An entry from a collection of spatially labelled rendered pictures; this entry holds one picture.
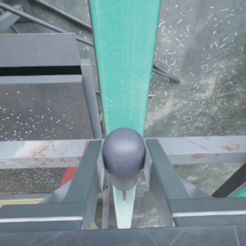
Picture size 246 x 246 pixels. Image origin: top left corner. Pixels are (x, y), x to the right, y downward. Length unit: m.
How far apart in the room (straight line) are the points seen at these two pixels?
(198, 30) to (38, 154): 1.00
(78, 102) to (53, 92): 0.07
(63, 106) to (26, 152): 0.25
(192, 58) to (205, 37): 0.13
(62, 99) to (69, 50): 0.13
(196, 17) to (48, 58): 0.80
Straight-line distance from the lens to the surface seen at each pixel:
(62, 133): 0.62
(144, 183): 1.69
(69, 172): 0.77
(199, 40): 1.13
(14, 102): 0.57
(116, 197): 0.30
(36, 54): 0.49
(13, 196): 1.25
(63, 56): 0.47
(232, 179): 0.39
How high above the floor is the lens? 0.96
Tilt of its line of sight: 42 degrees down
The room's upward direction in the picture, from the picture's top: 178 degrees clockwise
